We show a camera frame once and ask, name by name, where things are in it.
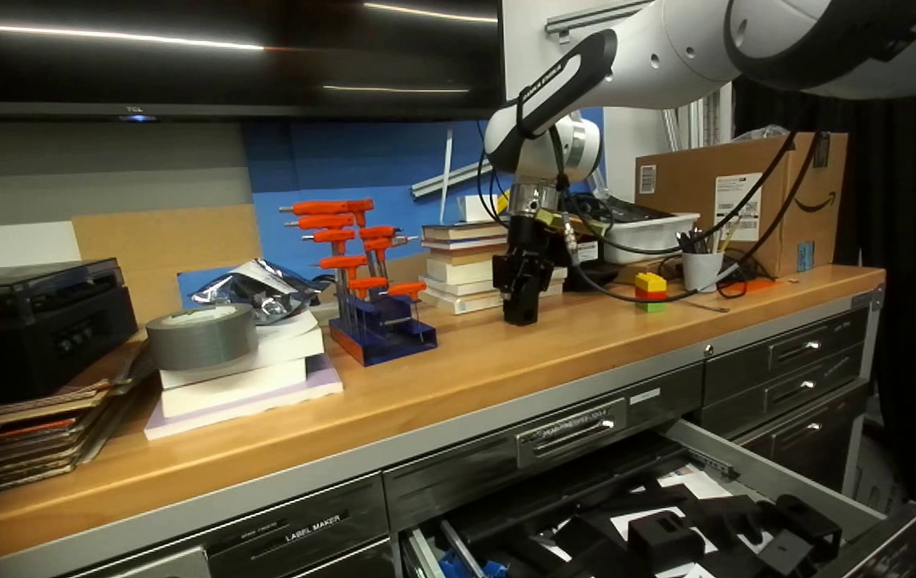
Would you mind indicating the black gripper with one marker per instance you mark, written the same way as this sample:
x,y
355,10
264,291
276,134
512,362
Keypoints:
x,y
530,253

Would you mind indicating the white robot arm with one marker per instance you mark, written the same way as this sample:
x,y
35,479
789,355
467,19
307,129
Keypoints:
x,y
664,56

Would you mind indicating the open grey metal drawer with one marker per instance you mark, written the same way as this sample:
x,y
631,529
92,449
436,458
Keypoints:
x,y
664,506

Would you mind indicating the stack of books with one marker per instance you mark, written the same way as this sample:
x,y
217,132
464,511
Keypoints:
x,y
458,270

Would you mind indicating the colourful toy brick stack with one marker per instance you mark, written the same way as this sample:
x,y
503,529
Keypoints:
x,y
649,291

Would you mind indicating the white storage bin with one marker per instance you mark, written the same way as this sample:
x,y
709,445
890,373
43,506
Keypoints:
x,y
631,240

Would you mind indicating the white pen cup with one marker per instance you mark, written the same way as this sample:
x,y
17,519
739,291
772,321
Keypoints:
x,y
703,270

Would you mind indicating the orange hex key set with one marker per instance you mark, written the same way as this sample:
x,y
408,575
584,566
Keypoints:
x,y
375,313

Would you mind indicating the cardboard box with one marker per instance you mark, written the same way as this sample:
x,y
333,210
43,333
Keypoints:
x,y
775,189

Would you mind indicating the white books under tape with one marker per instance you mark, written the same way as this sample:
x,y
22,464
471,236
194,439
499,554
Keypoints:
x,y
287,366

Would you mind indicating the black electronic box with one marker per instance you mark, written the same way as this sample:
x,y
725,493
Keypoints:
x,y
54,318

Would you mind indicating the grey duct tape roll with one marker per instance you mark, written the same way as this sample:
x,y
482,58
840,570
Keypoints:
x,y
204,333

